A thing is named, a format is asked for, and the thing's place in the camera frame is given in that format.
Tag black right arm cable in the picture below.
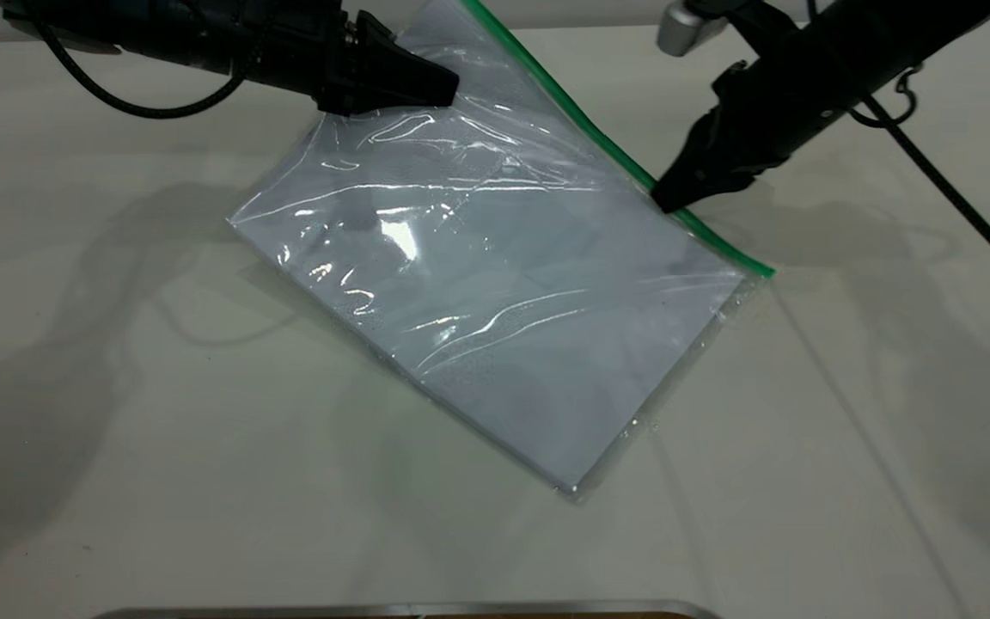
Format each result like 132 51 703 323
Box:
847 64 990 303

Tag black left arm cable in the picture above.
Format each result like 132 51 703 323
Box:
29 15 248 120

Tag clear zip bag green zipper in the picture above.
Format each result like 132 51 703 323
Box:
227 0 778 505

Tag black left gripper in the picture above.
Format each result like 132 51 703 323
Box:
272 0 461 118

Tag white paper stack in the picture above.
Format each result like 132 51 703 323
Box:
233 112 747 493

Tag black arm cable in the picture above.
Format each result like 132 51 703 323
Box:
29 15 248 120
847 64 990 303

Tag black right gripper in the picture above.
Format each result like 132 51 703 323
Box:
651 58 857 213

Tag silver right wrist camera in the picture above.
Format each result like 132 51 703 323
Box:
657 0 730 58

